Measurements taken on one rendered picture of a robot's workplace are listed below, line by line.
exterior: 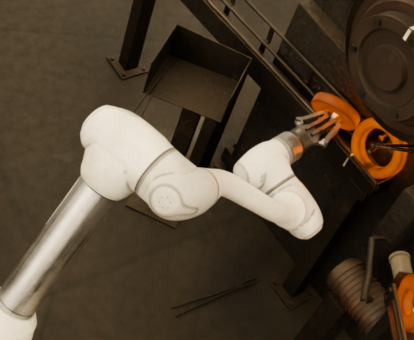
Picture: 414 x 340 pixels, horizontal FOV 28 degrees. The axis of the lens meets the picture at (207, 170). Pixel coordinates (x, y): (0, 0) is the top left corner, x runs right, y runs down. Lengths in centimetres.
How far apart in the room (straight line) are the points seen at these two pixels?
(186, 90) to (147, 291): 71
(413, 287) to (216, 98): 86
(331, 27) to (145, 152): 103
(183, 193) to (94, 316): 115
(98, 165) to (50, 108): 150
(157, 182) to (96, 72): 176
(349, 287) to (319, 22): 81
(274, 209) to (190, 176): 41
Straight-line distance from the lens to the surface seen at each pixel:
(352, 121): 251
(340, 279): 254
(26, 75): 343
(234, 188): 204
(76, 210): 190
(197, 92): 268
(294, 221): 227
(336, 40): 263
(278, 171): 231
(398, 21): 217
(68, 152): 320
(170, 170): 179
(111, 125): 184
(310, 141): 242
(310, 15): 268
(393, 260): 243
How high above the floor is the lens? 249
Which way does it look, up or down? 49 degrees down
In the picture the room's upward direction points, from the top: 23 degrees clockwise
